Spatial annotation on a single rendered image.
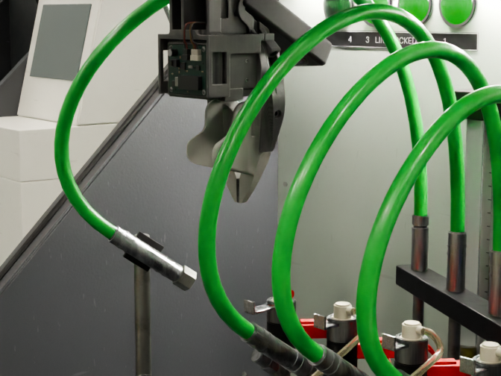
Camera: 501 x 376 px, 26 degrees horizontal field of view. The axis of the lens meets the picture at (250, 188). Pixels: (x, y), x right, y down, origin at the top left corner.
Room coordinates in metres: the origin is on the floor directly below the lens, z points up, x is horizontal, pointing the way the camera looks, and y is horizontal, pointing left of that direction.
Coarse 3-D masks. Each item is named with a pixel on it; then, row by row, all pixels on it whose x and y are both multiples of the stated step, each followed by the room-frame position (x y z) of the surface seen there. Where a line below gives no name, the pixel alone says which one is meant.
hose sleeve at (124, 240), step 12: (120, 228) 1.03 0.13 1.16; (108, 240) 1.03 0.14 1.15; (120, 240) 1.03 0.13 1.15; (132, 240) 1.03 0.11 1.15; (132, 252) 1.03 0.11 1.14; (144, 252) 1.03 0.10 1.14; (156, 252) 1.04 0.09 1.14; (156, 264) 1.04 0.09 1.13; (168, 264) 1.04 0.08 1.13; (168, 276) 1.04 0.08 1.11
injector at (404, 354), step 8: (424, 336) 0.88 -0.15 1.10; (416, 344) 0.86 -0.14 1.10; (424, 344) 0.87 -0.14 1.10; (400, 352) 0.87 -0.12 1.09; (408, 352) 0.86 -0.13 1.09; (416, 352) 0.86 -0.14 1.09; (424, 352) 0.87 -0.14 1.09; (400, 360) 0.87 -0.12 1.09; (408, 360) 0.86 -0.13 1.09; (416, 360) 0.86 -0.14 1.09; (424, 360) 0.87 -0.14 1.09; (400, 368) 0.87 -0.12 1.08; (408, 368) 0.86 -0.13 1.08; (416, 368) 0.86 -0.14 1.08
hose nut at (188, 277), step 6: (186, 270) 1.05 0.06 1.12; (192, 270) 1.06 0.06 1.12; (180, 276) 1.04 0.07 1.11; (186, 276) 1.05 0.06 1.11; (192, 276) 1.05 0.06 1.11; (174, 282) 1.05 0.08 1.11; (180, 282) 1.04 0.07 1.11; (186, 282) 1.05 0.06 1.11; (192, 282) 1.05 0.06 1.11; (180, 288) 1.05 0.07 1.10; (186, 288) 1.05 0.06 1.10
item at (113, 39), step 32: (160, 0) 1.04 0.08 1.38; (352, 0) 1.11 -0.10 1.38; (128, 32) 1.03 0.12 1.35; (384, 32) 1.11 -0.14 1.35; (96, 64) 1.02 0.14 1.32; (416, 96) 1.12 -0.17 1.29; (64, 128) 1.01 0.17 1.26; (416, 128) 1.12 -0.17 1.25; (64, 160) 1.01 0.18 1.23; (416, 192) 1.12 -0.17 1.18; (96, 224) 1.02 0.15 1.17; (416, 224) 1.12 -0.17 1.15
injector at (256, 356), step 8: (272, 304) 0.99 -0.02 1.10; (272, 312) 0.99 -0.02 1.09; (272, 320) 0.99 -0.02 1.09; (272, 328) 0.99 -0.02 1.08; (280, 328) 0.98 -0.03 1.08; (280, 336) 0.98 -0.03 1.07; (288, 344) 0.98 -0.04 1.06; (256, 352) 0.98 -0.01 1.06; (256, 360) 0.97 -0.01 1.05; (264, 360) 0.97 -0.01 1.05; (272, 360) 0.98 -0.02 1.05; (264, 368) 0.98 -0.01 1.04; (272, 368) 0.98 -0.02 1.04; (280, 368) 0.98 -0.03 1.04
